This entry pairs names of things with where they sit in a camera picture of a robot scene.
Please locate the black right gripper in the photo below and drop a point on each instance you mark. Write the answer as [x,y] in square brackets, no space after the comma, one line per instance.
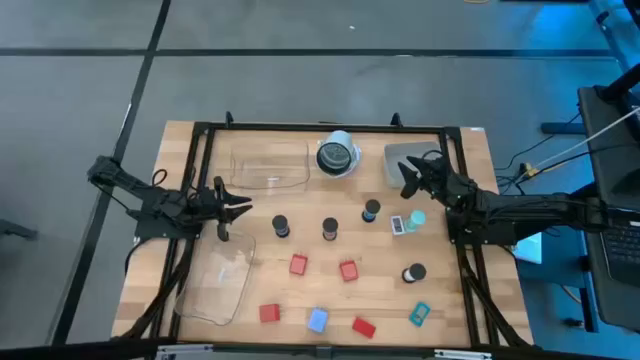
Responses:
[445,182]

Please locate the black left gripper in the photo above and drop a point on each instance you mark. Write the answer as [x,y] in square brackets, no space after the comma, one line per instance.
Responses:
[207,207]

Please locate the hourglass with teal caps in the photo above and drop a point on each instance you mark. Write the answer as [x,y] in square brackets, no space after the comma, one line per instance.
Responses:
[415,220]

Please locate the hourglass with dark blue sand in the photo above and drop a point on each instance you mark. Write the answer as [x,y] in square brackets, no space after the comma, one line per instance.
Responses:
[280,225]

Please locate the red wall charger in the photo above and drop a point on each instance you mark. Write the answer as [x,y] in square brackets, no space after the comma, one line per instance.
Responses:
[363,327]
[298,264]
[349,270]
[269,313]

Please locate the hourglass with white sand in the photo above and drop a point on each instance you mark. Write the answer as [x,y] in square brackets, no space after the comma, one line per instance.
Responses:
[415,272]

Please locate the hourglass with red sand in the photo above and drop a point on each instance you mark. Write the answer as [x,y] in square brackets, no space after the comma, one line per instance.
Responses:
[330,227]

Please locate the teal digital thermometer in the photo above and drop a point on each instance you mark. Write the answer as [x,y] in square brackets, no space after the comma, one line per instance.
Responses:
[419,314]

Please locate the light blue wall charger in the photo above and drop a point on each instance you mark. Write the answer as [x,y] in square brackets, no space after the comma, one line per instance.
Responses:
[318,320]

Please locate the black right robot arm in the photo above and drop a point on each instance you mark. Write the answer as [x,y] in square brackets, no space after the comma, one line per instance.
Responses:
[520,207]

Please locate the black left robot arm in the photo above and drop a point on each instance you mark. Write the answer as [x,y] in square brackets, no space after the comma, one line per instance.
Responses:
[150,197]

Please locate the grey plastic bin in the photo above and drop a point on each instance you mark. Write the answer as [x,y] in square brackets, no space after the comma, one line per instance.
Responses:
[395,155]

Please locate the wide clear plastic bin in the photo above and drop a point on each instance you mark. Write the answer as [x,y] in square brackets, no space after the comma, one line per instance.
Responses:
[270,167]

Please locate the long clear plastic bin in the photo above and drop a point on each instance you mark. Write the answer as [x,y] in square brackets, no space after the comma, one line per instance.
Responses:
[215,285]

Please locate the white box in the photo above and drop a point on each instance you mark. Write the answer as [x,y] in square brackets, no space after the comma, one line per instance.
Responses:
[530,250]

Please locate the black stand foot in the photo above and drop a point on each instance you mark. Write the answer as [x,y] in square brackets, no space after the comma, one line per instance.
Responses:
[562,128]

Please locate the white rod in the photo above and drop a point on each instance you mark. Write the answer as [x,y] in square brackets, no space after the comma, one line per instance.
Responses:
[585,141]

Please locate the black equipment cart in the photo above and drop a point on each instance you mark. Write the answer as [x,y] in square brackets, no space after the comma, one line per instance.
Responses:
[605,150]

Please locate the black chair leg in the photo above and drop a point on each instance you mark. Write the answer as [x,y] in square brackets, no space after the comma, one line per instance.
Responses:
[15,230]

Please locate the black laptop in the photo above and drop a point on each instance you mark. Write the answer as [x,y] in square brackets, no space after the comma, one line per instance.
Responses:
[620,250]

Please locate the black aluminium table frame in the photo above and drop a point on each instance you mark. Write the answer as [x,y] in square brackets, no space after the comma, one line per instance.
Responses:
[325,127]

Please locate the black camera mount rail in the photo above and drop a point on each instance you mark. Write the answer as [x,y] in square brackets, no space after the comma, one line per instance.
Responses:
[75,350]

